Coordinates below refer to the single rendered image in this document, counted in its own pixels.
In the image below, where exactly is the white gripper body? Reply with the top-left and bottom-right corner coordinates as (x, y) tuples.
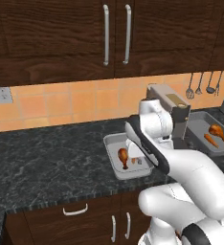
(125, 138), (144, 160)

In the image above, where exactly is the brown chicken drumstick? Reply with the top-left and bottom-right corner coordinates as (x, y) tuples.
(208, 123), (224, 143)
(117, 147), (130, 170)

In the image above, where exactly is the grey tupperware tray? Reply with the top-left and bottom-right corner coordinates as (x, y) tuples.
(102, 131), (155, 181)
(180, 110), (224, 158)

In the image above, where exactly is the dark wood base cupboard door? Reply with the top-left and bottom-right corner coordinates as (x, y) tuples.
(120, 189), (153, 245)
(25, 216), (123, 245)

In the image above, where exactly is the grey metal box appliance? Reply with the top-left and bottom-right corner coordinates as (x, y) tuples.
(146, 83), (192, 142)

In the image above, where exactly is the hanging metal whisk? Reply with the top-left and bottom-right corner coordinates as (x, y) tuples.
(185, 73), (195, 100)

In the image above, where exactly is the hanging metal ladle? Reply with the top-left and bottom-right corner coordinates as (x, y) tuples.
(205, 71), (216, 95)

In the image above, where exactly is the hanging metal fork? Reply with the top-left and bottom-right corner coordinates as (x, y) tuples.
(213, 70), (224, 97)

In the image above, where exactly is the dark wood drawer front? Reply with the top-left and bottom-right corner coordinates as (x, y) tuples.
(23, 193), (123, 226)

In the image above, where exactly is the silver base cupboard handle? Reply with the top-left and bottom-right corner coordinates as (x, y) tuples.
(110, 214), (117, 243)
(123, 212), (132, 240)

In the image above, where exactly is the silver drawer handle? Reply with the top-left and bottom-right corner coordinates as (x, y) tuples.
(62, 203), (89, 217)

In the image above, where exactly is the grey wall socket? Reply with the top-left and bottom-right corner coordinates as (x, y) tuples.
(0, 85), (14, 105)

